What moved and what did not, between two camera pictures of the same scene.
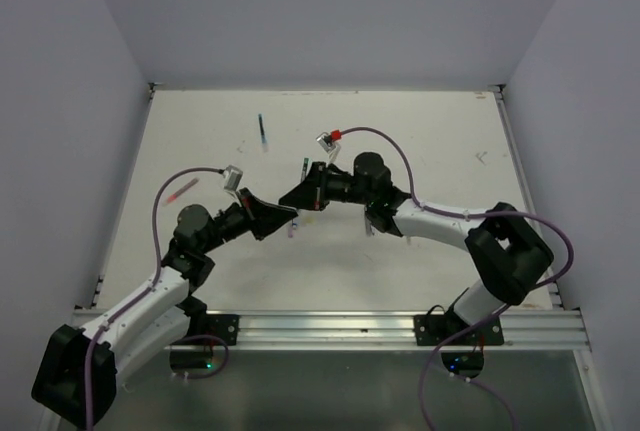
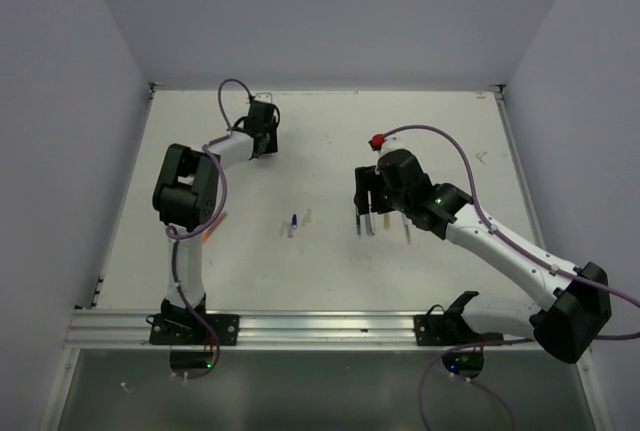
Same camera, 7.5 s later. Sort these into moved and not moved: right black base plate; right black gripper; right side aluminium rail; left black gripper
Moved: left black gripper; right black gripper
Not moved: right side aluminium rail; right black base plate
